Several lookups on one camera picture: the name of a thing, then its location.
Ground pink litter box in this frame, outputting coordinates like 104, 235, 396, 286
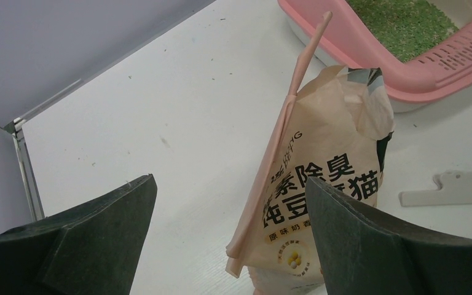
278, 1, 472, 112

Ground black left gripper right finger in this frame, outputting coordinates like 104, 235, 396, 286
305, 177, 472, 294

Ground beige cat litter bag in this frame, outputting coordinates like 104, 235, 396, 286
225, 10, 396, 295

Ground white bag clip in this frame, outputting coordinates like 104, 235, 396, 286
399, 170, 472, 207

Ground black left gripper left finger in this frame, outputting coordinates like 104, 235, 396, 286
0, 175, 157, 294

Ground green cat litter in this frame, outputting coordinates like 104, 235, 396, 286
347, 0, 458, 63

